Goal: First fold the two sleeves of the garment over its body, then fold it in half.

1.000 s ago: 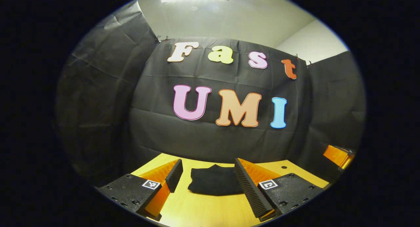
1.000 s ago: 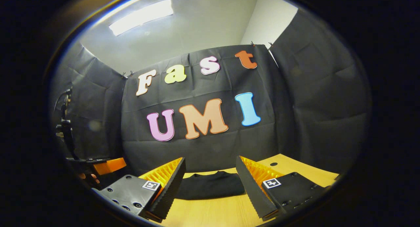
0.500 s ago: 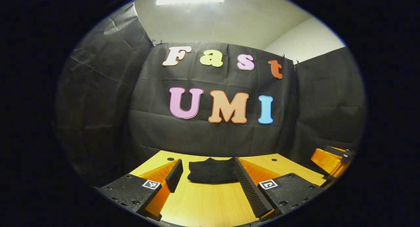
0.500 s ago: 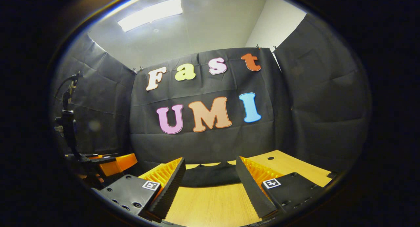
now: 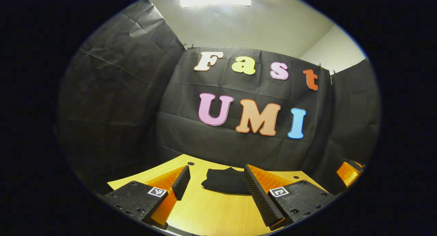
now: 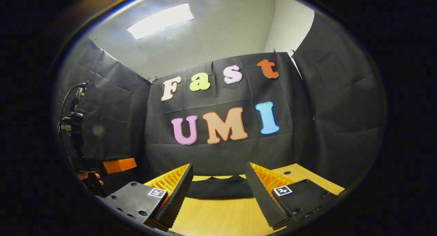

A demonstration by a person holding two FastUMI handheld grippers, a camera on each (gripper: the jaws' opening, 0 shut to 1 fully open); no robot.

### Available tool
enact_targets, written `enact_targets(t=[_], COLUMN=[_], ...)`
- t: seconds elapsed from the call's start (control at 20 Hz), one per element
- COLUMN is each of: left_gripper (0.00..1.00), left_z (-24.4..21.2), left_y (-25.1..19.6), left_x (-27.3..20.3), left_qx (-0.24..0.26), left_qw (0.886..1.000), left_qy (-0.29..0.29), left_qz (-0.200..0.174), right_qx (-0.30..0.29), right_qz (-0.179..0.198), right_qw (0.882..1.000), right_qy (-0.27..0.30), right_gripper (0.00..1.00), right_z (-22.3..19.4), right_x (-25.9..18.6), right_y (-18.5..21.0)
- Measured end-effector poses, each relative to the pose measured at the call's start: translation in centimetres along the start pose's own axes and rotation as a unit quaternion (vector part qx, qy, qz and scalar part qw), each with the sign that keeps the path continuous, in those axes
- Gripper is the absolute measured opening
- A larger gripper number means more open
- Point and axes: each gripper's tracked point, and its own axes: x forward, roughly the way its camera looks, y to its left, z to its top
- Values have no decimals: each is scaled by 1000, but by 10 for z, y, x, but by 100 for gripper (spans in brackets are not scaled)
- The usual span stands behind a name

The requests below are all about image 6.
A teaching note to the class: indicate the ceiling light panel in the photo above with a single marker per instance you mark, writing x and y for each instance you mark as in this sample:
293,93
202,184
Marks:
159,21

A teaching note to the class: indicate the black garment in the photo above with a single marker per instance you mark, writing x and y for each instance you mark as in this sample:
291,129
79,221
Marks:
222,189

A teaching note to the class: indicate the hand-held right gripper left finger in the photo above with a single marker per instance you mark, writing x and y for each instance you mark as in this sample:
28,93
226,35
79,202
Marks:
177,195

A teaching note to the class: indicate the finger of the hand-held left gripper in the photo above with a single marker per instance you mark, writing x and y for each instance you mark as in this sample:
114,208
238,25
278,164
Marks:
119,165

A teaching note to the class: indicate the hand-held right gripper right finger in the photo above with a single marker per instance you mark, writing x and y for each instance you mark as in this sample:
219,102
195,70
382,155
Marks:
264,198

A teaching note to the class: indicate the black backdrop cloth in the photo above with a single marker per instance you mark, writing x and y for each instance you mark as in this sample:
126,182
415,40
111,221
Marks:
232,150

